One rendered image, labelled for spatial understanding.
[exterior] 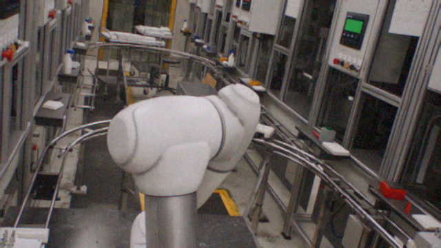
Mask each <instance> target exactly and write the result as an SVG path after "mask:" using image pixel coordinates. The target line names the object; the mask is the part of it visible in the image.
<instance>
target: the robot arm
mask: <svg viewBox="0 0 441 248"><path fill-rule="evenodd" d="M259 119H260V99H259V96H257V94H256V93H255V92H253V91H252V90H251V89H249V88H248V87H246V86H244V85H240V84H236V85H229V86H227V87H224V88H223V89H221V90H220V92H218V94H217V95H216V96H215V95H211V96H201V97H196V96H161V97H154V98H150V99H148V100H145V101H140V102H138V103H135V104H133V105H131V106H129V107H127V108H124V109H123V110H121V111H120V112H119V113H118V114H117V115H116V116H115V117H114V118H113V119H112V122H111V123H110V127H109V128H108V131H107V147H108V150H109V152H110V153H111V155H112V158H113V160H114V162H115V163H116V164H117V165H118V166H119V167H120V168H121V169H122V170H124V171H125V172H129V173H131V174H132V177H133V179H134V182H135V185H136V186H137V188H138V190H139V191H140V192H141V193H142V194H144V211H142V212H141V214H139V215H138V216H137V217H136V219H135V221H134V224H133V226H132V235H130V248H198V221H197V209H198V208H199V207H201V206H202V205H203V204H204V203H205V202H206V201H207V199H208V198H209V197H210V195H211V194H212V193H213V191H214V190H215V189H216V188H217V187H218V186H219V185H220V184H221V183H222V182H223V181H224V180H225V177H226V176H227V175H228V174H229V173H230V172H231V171H232V170H233V168H234V167H235V165H236V164H237V162H239V160H240V159H241V158H242V156H243V155H244V153H245V151H246V150H247V148H248V146H249V144H250V142H251V140H252V137H253V135H254V133H255V131H256V127H257V125H258V122H259Z"/></svg>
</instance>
